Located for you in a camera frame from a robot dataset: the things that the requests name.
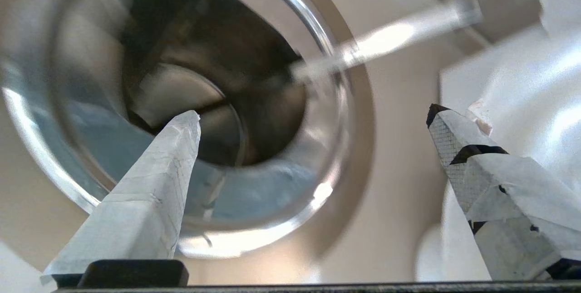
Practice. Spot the steel lid with black knob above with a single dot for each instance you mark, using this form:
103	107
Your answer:
272	193

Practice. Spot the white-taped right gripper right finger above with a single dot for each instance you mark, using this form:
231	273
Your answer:
513	211

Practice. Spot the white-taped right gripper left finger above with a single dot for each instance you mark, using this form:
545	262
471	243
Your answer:
145	202

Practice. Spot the steel soup pot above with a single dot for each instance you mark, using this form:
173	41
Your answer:
254	116

